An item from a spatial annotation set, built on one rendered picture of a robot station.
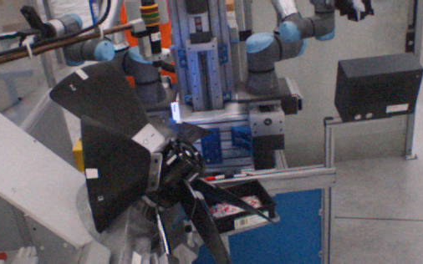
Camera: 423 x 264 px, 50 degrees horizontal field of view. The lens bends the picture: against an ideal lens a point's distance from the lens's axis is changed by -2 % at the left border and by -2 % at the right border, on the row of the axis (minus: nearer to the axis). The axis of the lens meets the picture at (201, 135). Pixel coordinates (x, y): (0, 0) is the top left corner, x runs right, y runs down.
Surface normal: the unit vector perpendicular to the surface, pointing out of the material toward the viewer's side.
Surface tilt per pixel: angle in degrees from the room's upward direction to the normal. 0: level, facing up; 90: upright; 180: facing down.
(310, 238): 90
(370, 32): 90
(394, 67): 15
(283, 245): 90
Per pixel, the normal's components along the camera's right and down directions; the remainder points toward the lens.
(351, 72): -0.11, -0.75
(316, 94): 0.04, 0.43
